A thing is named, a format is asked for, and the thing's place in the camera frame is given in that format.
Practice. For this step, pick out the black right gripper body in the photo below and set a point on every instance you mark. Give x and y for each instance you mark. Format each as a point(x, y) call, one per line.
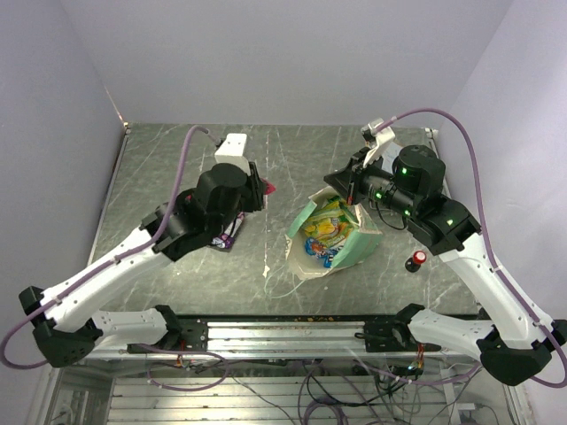
point(361, 173)

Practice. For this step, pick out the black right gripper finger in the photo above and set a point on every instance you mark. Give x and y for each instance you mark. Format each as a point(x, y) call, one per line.
point(340, 176)
point(342, 186)

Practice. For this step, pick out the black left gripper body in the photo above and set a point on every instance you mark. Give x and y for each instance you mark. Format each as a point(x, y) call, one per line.
point(252, 200)

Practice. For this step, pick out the purple Fox's berries candy bag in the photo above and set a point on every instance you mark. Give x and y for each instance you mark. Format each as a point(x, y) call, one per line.
point(227, 238)

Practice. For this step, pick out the green patterned paper bag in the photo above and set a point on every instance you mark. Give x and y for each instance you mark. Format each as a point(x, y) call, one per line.
point(358, 246)

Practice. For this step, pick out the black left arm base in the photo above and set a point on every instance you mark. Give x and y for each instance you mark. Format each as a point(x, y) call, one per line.
point(191, 336)

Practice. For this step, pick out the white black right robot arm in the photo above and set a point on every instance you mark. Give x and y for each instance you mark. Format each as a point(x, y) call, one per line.
point(515, 342)

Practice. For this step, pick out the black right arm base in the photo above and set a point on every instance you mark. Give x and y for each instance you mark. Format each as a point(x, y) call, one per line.
point(385, 334)

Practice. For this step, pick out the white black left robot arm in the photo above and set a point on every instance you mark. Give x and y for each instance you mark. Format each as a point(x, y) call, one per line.
point(68, 319)

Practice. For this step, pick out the yellow framed whiteboard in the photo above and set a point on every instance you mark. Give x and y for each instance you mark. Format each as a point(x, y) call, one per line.
point(390, 154)

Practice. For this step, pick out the yellow green snack packet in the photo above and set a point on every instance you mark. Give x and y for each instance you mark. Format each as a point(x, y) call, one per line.
point(330, 224)

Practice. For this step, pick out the blue snack packet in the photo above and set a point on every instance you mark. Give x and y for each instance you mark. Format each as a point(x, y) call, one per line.
point(319, 250)

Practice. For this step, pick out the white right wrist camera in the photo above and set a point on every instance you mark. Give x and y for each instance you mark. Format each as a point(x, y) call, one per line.
point(377, 139)

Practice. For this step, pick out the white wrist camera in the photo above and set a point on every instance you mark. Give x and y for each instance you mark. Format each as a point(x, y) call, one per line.
point(232, 151)
point(377, 139)

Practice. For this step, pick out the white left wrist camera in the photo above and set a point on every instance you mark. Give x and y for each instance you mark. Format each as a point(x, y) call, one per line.
point(232, 151)

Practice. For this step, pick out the aluminium frame rail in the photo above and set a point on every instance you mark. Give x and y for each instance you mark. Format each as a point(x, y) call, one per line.
point(283, 336)

